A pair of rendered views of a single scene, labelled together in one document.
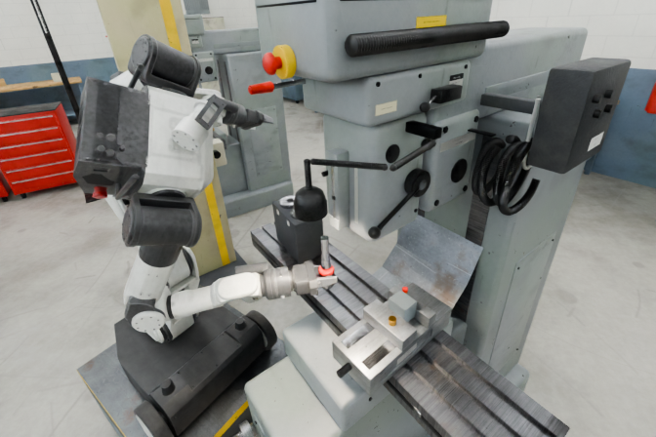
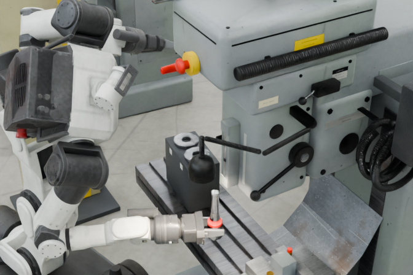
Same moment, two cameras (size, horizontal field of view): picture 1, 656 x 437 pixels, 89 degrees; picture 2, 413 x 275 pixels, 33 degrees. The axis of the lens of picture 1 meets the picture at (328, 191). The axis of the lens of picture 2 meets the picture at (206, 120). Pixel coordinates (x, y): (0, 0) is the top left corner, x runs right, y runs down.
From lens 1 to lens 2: 1.13 m
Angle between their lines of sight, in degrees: 7
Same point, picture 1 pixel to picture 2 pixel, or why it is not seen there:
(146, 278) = (58, 212)
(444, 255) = (347, 220)
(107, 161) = (44, 117)
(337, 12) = (229, 53)
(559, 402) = not seen: outside the picture
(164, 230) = (81, 175)
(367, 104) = (252, 100)
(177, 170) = (91, 123)
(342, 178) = not seen: hidden behind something
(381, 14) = (263, 46)
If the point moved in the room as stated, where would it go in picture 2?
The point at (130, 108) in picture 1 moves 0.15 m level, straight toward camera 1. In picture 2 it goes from (59, 70) to (74, 96)
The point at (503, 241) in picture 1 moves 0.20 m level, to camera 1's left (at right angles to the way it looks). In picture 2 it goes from (398, 213) to (332, 210)
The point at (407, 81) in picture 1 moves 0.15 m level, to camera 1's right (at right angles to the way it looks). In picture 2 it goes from (288, 81) to (348, 84)
